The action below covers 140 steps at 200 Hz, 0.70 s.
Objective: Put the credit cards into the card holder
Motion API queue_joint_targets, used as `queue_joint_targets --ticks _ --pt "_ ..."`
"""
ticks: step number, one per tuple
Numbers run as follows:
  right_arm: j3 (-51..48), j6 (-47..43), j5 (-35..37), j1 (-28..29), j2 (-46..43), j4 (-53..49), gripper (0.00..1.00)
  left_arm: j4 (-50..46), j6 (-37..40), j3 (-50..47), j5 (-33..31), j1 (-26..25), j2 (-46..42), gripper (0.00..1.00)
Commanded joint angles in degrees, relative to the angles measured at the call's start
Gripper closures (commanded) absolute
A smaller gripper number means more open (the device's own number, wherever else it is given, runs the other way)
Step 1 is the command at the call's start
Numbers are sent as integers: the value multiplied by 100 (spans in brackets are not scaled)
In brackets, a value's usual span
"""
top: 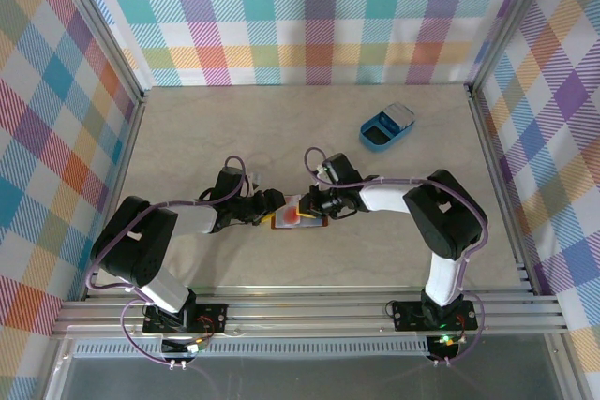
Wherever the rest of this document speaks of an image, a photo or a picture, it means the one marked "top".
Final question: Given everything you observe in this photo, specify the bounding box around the stack of cards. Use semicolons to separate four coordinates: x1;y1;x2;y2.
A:
380;102;416;133

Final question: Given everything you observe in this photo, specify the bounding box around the grey metal sheet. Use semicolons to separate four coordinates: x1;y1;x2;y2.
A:
39;324;580;400

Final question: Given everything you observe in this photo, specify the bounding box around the wide aluminium frame rail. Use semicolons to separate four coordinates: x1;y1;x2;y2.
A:
51;285;571;339

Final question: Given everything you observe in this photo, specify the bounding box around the aluminium corner post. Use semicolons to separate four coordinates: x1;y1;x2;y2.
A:
466;0;566;96
44;0;152;106

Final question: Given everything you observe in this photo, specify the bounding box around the blue plastic tray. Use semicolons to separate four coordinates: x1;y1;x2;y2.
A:
358;102;418;155

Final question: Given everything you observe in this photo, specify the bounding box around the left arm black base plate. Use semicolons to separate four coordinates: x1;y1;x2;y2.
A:
142;302;230;336

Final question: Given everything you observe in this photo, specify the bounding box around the grey slotted cable duct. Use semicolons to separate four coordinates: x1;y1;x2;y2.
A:
69;341;435;359

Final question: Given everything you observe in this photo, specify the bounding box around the aluminium side rail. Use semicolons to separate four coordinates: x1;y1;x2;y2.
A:
82;90;152;302
466;84;540;298

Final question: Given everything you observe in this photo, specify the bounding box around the small controller board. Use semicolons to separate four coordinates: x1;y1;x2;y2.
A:
161;336;210;358
428;333;463;358

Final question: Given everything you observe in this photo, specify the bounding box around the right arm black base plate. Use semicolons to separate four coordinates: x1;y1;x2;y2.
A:
391;299;479;332

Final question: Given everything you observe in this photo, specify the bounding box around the brown leather card holder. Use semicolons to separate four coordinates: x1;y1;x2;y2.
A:
270;193;330;231

